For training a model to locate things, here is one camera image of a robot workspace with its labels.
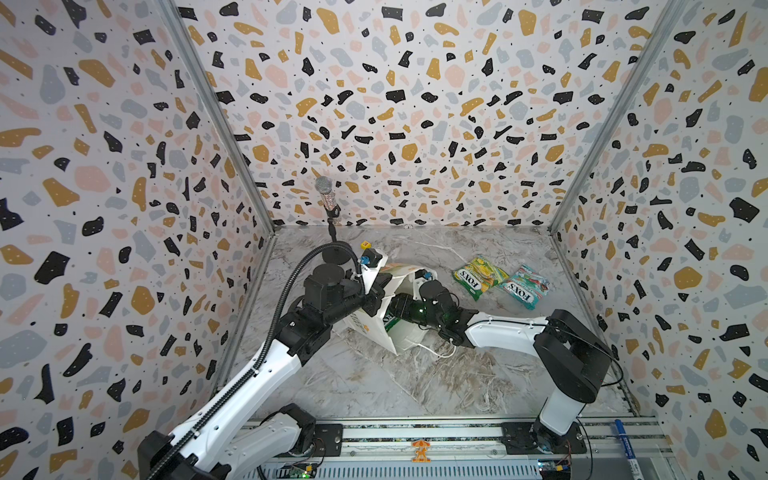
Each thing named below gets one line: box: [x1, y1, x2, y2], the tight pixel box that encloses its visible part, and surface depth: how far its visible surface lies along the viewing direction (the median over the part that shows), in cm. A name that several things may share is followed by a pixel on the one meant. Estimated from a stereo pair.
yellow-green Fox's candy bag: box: [453, 257, 510, 301], surface depth 106 cm
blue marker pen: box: [615, 419, 644, 480], surface depth 73 cm
